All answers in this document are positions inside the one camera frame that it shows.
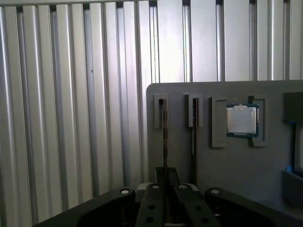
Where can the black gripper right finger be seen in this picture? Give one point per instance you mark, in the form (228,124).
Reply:
(188,198)

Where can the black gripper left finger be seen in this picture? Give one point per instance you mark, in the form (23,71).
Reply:
(154,196)

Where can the RAM stick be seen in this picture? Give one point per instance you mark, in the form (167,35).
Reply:
(165,142)
(194,146)

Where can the grey parts rack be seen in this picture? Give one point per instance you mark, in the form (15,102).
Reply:
(225,165)

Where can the silver CPU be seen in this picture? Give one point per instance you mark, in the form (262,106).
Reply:
(241,120)

